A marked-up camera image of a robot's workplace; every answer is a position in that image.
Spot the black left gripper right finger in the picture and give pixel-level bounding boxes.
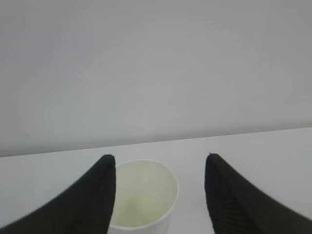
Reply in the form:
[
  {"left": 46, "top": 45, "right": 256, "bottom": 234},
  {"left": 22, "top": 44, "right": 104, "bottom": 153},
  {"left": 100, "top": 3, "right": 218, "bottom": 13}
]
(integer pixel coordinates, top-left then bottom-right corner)
[{"left": 205, "top": 154, "right": 312, "bottom": 234}]

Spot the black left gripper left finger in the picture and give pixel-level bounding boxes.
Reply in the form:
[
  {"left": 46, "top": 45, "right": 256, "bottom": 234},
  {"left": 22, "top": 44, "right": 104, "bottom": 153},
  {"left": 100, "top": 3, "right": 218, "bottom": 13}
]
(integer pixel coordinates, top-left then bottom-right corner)
[{"left": 0, "top": 155, "right": 116, "bottom": 234}]

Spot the white paper cup green logo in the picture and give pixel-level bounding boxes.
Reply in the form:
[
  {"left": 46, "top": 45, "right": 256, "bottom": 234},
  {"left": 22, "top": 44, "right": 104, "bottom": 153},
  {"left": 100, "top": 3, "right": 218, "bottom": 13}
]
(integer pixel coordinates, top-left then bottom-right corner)
[{"left": 108, "top": 159, "right": 179, "bottom": 234}]

